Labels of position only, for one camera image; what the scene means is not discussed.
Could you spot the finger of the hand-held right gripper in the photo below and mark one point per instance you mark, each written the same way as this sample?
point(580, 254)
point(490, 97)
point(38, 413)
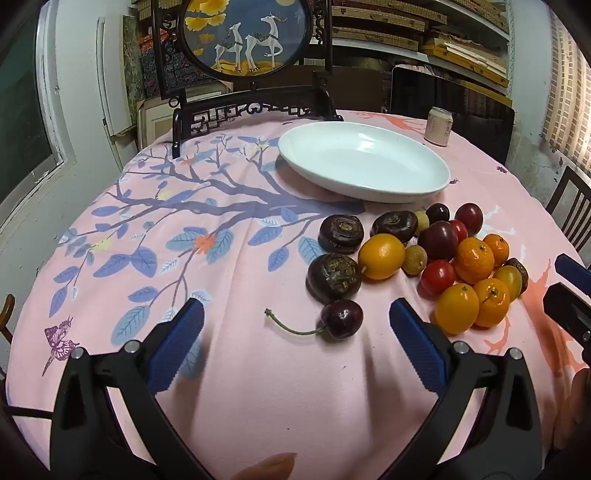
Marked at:
point(575, 274)
point(568, 309)

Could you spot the pale drink can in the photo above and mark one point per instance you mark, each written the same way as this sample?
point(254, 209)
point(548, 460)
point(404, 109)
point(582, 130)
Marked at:
point(437, 127)

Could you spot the dark red plum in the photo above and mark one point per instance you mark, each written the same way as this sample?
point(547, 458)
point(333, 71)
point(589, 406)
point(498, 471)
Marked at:
point(469, 218)

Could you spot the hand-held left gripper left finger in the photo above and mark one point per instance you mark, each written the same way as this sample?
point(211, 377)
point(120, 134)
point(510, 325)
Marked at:
point(178, 341)

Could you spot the large dark purple plum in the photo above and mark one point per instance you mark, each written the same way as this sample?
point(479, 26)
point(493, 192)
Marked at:
point(437, 241)

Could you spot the round deer picture table screen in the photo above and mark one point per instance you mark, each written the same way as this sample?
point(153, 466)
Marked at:
point(244, 41)

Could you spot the shelf with flat boxes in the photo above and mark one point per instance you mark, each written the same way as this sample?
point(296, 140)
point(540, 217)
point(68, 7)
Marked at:
point(429, 32)

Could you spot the black chair back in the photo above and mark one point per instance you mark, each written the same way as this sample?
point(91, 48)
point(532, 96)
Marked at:
point(455, 106)

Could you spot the patterned framed panels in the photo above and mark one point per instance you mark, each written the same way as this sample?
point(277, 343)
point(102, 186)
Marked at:
point(138, 60)

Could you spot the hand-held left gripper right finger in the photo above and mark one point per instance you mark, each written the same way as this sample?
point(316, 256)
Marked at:
point(418, 341)

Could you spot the white oval plate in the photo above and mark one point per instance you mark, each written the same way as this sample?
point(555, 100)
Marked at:
point(364, 161)

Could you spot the wooden chair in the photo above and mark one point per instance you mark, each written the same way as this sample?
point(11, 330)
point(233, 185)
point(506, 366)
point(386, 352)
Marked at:
point(570, 207)

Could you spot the red cherry tomato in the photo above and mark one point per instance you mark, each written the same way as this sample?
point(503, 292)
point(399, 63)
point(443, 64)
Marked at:
point(437, 277)
point(459, 229)

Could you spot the person's left hand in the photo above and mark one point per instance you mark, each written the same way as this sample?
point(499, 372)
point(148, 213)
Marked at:
point(265, 467)

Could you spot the window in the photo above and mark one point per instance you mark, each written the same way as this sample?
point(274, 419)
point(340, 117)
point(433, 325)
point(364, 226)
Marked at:
point(23, 115)

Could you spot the small dark purple plum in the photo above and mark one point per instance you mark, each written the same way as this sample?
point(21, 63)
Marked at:
point(437, 213)

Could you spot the dark cherry with stem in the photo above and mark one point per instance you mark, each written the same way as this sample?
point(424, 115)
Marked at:
point(342, 319)

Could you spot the orange mandarin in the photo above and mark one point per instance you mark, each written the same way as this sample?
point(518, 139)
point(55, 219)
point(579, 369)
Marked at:
point(491, 302)
point(474, 260)
point(497, 248)

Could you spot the chocolate donut on table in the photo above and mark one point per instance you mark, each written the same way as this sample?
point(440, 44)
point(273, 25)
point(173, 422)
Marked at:
point(394, 225)

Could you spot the tan longan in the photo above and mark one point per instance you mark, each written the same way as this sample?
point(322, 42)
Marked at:
point(414, 260)
point(421, 221)

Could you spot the yellow cherry tomato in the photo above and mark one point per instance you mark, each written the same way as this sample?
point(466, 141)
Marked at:
point(381, 256)
point(508, 282)
point(457, 308)

